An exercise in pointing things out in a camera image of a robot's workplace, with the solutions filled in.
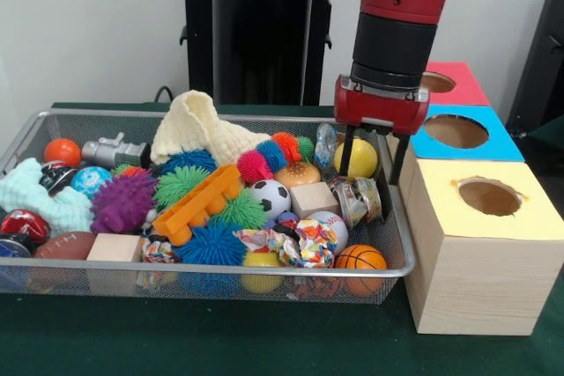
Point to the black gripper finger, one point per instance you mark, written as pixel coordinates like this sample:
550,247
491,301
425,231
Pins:
399,158
346,150

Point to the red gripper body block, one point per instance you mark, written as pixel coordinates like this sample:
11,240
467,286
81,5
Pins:
381,112

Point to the crushed clear plastic bottle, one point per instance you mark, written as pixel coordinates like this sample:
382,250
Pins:
326,145

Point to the orange toy brick round studs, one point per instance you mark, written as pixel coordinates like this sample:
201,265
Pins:
196,204

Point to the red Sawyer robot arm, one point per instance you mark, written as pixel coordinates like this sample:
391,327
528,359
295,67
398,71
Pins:
397,6

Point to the wooden box three holes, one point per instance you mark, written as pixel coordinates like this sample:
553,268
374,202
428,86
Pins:
476,270

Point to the clear shallow mesh bin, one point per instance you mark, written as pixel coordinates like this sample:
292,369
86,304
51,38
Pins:
115,288

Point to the yellow green ball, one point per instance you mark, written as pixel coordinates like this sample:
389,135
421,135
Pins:
361,158

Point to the small black white soccer ball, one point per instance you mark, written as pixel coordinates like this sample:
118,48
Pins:
269,198

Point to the small orange basketball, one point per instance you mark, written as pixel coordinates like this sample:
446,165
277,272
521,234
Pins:
359,257

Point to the green spiky ball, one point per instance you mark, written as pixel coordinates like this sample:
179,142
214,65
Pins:
179,184
240,210

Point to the cream knitted cloth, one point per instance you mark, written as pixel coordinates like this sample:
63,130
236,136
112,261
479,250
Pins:
203,125

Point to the blue spiky ball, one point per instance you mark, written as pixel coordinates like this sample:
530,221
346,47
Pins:
211,242

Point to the dark green table cloth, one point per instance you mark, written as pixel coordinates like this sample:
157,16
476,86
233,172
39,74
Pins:
264,341

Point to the purple spiky ball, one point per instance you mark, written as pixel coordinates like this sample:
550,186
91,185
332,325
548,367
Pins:
122,202

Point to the red orange ball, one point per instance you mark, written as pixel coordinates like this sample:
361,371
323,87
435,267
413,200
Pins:
61,151

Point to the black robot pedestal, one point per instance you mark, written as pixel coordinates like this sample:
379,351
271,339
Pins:
247,50

